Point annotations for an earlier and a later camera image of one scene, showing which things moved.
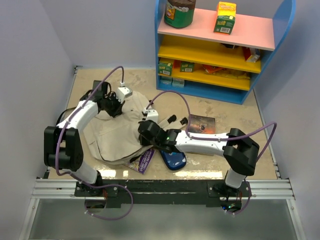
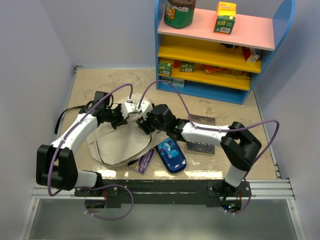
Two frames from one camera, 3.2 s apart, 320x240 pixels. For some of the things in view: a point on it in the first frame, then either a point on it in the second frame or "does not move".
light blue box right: [177, 82] does not move
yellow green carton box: [225, 21] does not move
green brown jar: [179, 13] does not move
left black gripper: [118, 110] → [121, 121]
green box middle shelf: [185, 66] does not move
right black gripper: [143, 142] → [144, 125]
